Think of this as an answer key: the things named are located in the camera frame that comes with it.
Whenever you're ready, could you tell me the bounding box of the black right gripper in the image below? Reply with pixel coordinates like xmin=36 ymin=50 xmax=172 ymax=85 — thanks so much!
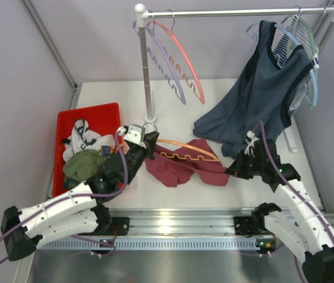
xmin=226 ymin=149 xmax=264 ymax=179

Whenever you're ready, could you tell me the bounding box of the orange plastic hanger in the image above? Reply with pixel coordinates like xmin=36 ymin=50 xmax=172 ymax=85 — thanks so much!
xmin=157 ymin=139 xmax=220 ymax=162

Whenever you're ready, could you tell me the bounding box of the maroon tank top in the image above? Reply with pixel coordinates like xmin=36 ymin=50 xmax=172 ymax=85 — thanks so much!
xmin=145 ymin=139 xmax=229 ymax=187

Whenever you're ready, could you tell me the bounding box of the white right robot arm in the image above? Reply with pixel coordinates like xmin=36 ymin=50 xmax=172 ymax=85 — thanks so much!
xmin=226 ymin=137 xmax=334 ymax=282

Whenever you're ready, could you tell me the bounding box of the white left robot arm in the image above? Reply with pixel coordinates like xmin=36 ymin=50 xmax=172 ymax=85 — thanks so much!
xmin=1 ymin=125 xmax=160 ymax=261

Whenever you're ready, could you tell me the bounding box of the purple plastic hanger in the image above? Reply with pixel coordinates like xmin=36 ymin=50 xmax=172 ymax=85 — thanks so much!
xmin=131 ymin=21 xmax=187 ymax=106

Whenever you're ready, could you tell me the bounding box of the pink plastic hanger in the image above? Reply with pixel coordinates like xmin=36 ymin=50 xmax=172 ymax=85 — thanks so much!
xmin=145 ymin=19 xmax=206 ymax=105

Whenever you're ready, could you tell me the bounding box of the blue-grey tank top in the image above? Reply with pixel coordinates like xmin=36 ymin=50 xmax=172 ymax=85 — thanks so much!
xmin=193 ymin=20 xmax=313 ymax=159

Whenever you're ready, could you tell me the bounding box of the light blue plastic hanger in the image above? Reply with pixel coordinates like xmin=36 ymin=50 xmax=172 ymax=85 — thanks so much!
xmin=245 ymin=21 xmax=319 ymax=107

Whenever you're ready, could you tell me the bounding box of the green plastic hanger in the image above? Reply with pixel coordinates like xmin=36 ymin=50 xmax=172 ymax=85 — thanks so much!
xmin=299 ymin=17 xmax=319 ymax=109

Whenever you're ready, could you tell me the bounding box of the blue yellow printed garment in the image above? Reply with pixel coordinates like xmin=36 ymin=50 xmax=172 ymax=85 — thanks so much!
xmin=100 ymin=146 xmax=115 ymax=159

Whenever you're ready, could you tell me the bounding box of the red plastic bin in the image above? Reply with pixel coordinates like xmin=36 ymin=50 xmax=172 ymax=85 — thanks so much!
xmin=52 ymin=103 xmax=121 ymax=197

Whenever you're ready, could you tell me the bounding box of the olive green garment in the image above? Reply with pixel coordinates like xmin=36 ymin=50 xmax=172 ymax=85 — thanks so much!
xmin=63 ymin=150 xmax=105 ymax=183

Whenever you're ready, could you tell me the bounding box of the striped navy white garment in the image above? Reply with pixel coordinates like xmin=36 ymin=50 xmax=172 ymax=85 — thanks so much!
xmin=272 ymin=14 xmax=320 ymax=116

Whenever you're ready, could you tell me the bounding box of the silver clothes rack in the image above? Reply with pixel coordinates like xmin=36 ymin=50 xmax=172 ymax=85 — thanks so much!
xmin=134 ymin=0 xmax=334 ymax=153

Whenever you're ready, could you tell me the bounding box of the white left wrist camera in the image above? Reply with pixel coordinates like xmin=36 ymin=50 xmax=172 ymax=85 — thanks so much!
xmin=117 ymin=124 xmax=145 ymax=147

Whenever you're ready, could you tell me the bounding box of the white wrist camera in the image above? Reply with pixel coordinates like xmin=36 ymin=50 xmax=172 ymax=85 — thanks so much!
xmin=117 ymin=124 xmax=145 ymax=147
xmin=244 ymin=130 xmax=259 ymax=157

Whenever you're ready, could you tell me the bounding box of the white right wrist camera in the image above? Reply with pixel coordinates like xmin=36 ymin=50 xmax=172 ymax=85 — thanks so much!
xmin=244 ymin=130 xmax=259 ymax=157

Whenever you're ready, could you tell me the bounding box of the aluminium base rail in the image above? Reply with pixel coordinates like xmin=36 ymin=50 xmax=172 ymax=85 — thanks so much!
xmin=110 ymin=209 xmax=252 ymax=238

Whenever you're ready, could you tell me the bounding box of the perforated grey cable duct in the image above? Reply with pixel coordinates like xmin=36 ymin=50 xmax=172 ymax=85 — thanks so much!
xmin=41 ymin=238 xmax=277 ymax=251

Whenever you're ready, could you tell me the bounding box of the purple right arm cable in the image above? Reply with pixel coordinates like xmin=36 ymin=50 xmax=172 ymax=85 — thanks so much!
xmin=252 ymin=120 xmax=334 ymax=283

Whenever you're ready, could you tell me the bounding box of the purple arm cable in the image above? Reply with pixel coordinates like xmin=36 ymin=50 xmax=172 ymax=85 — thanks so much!
xmin=0 ymin=129 xmax=130 ymax=271
xmin=252 ymin=120 xmax=334 ymax=283

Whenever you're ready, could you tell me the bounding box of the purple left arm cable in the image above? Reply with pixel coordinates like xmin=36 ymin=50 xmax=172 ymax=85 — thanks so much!
xmin=0 ymin=129 xmax=130 ymax=271

